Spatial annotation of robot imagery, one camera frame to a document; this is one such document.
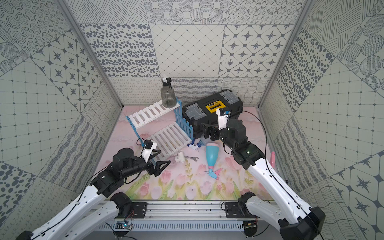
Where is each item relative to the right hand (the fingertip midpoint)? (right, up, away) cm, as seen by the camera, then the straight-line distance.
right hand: (210, 125), depth 72 cm
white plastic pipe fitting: (-17, -21, +18) cm, 32 cm away
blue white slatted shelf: (-28, -3, +33) cm, 44 cm away
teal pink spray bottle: (+3, -18, +16) cm, 24 cm away
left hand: (-23, -13, -2) cm, 26 cm away
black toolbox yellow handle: (-2, +8, +23) cm, 24 cm away
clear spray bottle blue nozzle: (-4, -13, +24) cm, 27 cm away
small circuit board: (-42, -48, -2) cm, 64 cm away
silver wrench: (-8, -22, +20) cm, 31 cm away
